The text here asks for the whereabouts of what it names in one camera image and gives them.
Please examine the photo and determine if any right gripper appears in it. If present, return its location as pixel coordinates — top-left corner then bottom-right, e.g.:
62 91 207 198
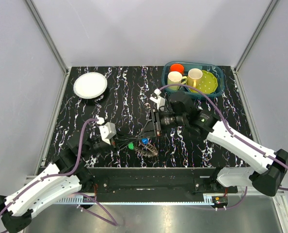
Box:
138 108 187 139

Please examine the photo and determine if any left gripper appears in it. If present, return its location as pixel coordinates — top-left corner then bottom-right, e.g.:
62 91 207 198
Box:
80 128 138 157

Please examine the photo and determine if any green key tag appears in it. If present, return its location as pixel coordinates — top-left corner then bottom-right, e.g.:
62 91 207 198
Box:
128 143 134 150

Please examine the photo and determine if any blue key tag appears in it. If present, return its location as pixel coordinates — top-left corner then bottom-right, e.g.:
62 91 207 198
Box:
142 138 149 145

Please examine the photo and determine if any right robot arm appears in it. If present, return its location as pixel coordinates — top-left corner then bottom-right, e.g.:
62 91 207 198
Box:
140 89 288 197

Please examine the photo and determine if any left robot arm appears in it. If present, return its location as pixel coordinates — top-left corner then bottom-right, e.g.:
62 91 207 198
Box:
0 131 136 233

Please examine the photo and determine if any pale green mug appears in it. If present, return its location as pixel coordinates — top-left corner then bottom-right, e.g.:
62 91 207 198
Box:
167 71 187 91

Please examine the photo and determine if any white paper plate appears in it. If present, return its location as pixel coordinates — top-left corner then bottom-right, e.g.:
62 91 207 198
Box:
73 72 108 99

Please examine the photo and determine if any orange cup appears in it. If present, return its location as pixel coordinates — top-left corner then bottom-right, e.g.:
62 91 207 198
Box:
170 63 185 74

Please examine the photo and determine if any yellow mug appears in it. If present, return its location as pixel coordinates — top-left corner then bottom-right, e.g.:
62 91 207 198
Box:
187 68 203 87

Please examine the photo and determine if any green dotted plate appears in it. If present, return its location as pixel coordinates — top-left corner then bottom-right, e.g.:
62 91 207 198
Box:
189 70 218 94

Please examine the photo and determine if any teal plastic bin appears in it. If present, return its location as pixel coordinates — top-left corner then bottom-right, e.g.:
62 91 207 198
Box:
161 61 225 99

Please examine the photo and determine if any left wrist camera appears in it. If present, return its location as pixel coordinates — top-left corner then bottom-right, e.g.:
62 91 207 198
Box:
96 116 116 145

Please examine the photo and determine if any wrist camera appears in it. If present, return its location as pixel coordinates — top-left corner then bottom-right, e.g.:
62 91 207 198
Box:
149 88 165 111
96 116 116 145

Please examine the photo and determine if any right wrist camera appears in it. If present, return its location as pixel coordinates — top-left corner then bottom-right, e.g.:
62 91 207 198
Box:
149 88 165 111

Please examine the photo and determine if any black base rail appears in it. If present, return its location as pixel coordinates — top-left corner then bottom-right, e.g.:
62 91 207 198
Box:
84 167 238 203

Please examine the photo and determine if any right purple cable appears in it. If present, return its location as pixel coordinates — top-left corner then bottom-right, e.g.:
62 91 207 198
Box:
158 83 288 191

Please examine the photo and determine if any purple cable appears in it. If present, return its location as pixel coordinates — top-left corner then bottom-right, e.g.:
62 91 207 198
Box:
0 118 101 233
158 83 288 191

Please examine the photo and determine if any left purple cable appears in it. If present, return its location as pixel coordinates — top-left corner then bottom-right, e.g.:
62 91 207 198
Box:
0 118 101 233

